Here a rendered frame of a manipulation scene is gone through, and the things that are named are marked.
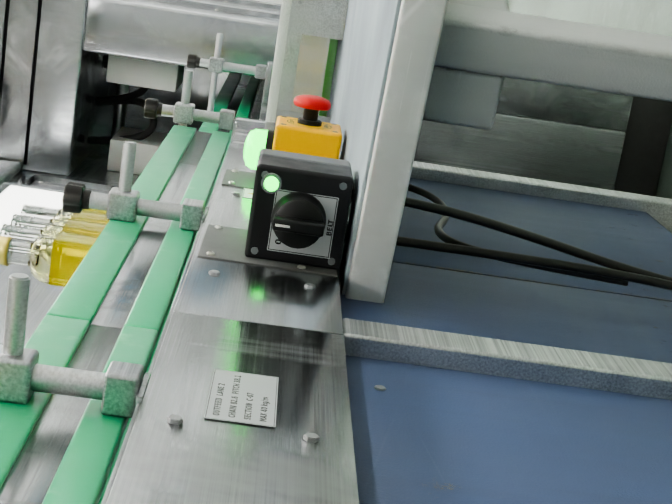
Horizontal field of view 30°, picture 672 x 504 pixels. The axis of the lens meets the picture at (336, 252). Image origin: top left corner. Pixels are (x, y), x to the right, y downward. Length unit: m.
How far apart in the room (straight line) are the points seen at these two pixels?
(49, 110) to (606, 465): 2.01
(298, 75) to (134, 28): 0.88
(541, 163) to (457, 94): 1.69
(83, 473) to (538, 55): 0.50
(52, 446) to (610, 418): 0.38
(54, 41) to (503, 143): 0.95
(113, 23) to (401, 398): 1.87
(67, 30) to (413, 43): 1.77
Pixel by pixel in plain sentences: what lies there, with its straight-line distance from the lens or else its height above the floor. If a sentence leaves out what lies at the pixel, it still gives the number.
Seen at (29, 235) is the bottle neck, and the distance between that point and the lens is 1.59.
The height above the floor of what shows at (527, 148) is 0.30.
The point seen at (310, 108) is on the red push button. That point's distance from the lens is 1.31.
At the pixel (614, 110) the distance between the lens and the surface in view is 2.69.
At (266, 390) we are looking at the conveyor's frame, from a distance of 0.75.
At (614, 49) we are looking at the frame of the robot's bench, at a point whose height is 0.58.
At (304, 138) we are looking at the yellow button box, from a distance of 1.30.
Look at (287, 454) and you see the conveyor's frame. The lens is 0.67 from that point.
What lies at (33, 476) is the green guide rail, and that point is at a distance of 0.67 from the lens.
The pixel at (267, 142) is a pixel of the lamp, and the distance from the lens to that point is 1.32.
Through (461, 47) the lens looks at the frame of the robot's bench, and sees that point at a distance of 0.97.
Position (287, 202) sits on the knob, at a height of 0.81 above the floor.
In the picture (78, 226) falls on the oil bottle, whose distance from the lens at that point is 1.57.
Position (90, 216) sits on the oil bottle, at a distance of 1.63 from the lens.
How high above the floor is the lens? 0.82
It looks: 3 degrees down
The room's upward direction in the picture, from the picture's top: 82 degrees counter-clockwise
